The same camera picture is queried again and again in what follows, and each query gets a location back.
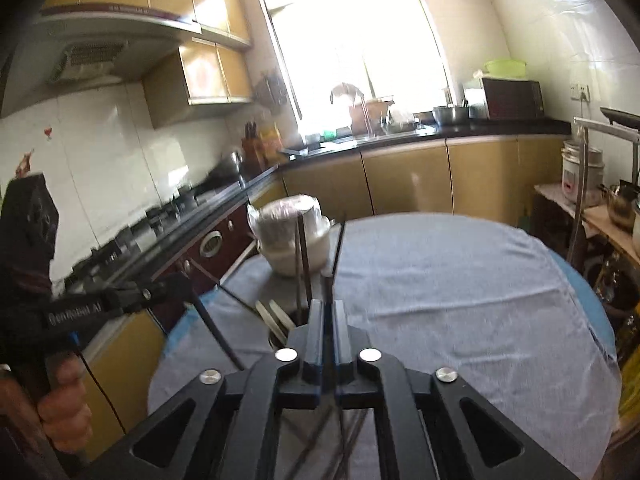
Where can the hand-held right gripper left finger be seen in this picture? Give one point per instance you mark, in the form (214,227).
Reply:
(315,325)

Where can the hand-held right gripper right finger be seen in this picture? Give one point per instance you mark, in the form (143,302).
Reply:
(341,325)

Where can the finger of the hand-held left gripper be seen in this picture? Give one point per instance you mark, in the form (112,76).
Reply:
(165,284)
(170,301)

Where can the black cylindrical utensil holder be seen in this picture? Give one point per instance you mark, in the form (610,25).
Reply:
(274,342)

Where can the person's left hand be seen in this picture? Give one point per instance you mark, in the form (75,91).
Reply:
(65,400)

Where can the dark red built-in appliance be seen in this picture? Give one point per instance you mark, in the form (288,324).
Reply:
(210,245)

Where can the black gas stove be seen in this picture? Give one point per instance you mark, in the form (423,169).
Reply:
(150,225)

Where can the white lidded pot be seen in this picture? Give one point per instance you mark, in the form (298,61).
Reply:
(285,260)

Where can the plastic-wrapped bowl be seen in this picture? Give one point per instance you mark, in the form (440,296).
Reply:
(280,220)

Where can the grey tablecloth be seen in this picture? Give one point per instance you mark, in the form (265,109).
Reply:
(450,300)

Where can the steel pot on counter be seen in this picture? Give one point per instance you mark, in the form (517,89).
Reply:
(227,167)

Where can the yellow base cabinets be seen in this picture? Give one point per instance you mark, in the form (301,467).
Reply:
(405,180)

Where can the knife block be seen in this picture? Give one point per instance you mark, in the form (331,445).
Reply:
(252,147)

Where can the yellow bottle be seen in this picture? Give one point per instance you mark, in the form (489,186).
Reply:
(271,142)

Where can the range hood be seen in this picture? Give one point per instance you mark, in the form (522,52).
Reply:
(90,55)

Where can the sink faucet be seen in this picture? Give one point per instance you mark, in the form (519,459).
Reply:
(364,110)

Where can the brown basin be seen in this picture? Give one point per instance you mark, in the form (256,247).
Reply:
(375,110)

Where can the hanging utensil rack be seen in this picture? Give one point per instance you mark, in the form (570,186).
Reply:
(270,92)

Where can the cloth on faucet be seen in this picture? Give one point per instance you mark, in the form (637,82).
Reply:
(342,92)

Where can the metal bowl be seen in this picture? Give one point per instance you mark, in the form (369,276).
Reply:
(450,116)

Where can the blue table cover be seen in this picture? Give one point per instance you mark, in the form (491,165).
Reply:
(590,300)

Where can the white rice cooker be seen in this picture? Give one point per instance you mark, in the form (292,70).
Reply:
(577,175)

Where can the dark microwave oven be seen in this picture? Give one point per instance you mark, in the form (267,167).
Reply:
(510,100)

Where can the wooden shelf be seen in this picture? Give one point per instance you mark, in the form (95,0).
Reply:
(605,225)

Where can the kitchen window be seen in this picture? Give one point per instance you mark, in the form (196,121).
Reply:
(350,35)

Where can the green plastic basin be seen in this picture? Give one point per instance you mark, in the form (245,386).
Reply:
(505,69)

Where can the metal rack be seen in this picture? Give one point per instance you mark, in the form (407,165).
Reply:
(605,127)

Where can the dark flat pan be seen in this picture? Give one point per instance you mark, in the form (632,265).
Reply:
(622,116)

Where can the large red wall sticker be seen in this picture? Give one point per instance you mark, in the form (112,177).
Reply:
(25,164)

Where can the small red wall sticker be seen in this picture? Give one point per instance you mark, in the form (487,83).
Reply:
(48,132)

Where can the small yellow wall cabinet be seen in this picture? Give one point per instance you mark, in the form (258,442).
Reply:
(200,70)

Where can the wall socket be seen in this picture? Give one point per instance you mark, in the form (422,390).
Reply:
(580,91)

